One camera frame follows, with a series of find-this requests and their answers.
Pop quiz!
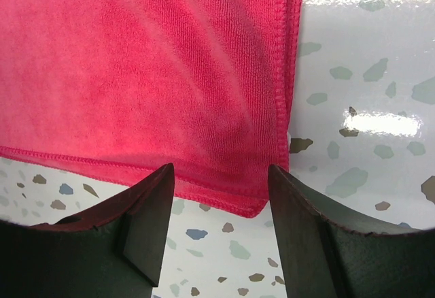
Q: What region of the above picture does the pink microfibre towel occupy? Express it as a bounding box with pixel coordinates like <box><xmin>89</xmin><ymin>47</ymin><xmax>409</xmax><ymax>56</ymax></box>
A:
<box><xmin>1</xmin><ymin>0</ymin><xmax>302</xmax><ymax>218</ymax></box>

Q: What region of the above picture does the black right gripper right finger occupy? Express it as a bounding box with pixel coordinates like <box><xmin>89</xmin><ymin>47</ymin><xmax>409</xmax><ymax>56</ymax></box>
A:
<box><xmin>268</xmin><ymin>165</ymin><xmax>434</xmax><ymax>298</ymax></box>

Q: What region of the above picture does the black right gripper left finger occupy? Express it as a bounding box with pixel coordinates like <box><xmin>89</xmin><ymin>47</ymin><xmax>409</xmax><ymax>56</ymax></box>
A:
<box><xmin>1</xmin><ymin>163</ymin><xmax>175</xmax><ymax>298</ymax></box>

